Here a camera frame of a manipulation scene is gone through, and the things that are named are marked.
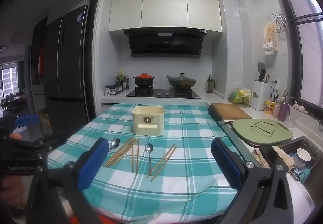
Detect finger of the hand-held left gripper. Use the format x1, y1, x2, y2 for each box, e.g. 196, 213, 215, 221
4, 131, 68, 150
0, 113, 41, 131

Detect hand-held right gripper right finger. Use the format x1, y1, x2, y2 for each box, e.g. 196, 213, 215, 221
211, 138, 316, 224

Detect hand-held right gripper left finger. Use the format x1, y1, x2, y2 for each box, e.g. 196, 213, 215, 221
25, 137, 109, 224

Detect metal spoon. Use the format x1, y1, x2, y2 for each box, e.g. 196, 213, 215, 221
108, 138, 121, 152
145, 143, 154, 177

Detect cream plastic utensil box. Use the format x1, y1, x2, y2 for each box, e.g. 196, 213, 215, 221
132, 105, 165, 136

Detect person's left hand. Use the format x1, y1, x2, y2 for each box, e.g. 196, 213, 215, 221
0, 176, 28, 198

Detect dark dining table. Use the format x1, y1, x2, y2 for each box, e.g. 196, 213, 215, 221
0, 92, 26, 114

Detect dark grey tray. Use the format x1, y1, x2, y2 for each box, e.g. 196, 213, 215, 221
207, 105, 254, 163

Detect woven scrub cloth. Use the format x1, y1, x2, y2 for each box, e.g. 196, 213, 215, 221
252, 149, 272, 169

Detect teal plaid tablecloth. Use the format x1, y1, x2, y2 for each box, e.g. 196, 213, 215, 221
47, 103, 255, 222

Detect wooden cutting board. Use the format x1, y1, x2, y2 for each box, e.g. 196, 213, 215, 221
211, 103, 252, 120

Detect beige dishcloth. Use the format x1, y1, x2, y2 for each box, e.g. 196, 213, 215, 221
273, 146, 296, 171

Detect plastic bag of sponges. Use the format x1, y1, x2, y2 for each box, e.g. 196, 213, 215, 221
228, 88, 252, 108

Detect yellow printed mug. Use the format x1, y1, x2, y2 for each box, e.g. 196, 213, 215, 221
264, 99, 275, 115

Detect dark refrigerator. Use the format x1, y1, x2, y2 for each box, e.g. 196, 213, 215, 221
44, 5, 89, 136

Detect group of condiment bottles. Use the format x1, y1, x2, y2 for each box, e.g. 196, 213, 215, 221
105, 83, 124, 96

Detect white knife holder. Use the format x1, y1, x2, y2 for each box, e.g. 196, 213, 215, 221
252, 80, 272, 111

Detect purple bottle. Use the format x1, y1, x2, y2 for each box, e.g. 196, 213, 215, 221
278, 100, 290, 122

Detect white blue bowl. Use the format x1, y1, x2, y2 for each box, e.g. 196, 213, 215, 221
294, 148, 311, 168

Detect teal rag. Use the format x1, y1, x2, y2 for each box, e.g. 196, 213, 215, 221
296, 168, 311, 184

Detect black wok with lid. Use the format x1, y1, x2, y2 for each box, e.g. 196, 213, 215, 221
165, 73, 197, 90

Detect steel kitchen sink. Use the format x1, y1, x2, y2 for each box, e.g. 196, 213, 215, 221
260, 136, 323, 189

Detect black gas cooktop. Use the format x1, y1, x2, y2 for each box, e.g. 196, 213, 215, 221
125, 86, 201, 100

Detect white garlic bulbs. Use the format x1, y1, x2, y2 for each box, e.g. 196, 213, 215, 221
293, 101, 309, 114

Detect black clay pot orange lid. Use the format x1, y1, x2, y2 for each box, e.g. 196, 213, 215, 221
133, 73, 156, 88

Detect black spatula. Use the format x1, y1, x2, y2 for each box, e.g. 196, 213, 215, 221
258, 62, 266, 82

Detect hanging printed packet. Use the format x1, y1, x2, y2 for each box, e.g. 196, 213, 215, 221
263, 21, 279, 55

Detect black range hood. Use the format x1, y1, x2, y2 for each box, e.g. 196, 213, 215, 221
124, 29, 208, 58

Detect black frame eyeglasses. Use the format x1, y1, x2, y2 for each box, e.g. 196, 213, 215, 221
250, 121, 277, 137

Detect glass jug with handle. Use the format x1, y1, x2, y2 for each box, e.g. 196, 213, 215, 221
206, 76, 215, 94

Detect dark door frame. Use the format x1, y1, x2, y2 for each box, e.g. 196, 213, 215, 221
58, 0, 105, 124

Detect hanging wire trivet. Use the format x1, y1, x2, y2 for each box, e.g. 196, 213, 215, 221
272, 14, 287, 34

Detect black window frame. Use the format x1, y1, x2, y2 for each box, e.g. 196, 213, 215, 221
264, 0, 323, 124

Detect white wall cabinet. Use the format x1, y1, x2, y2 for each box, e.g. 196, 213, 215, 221
108, 0, 223, 35

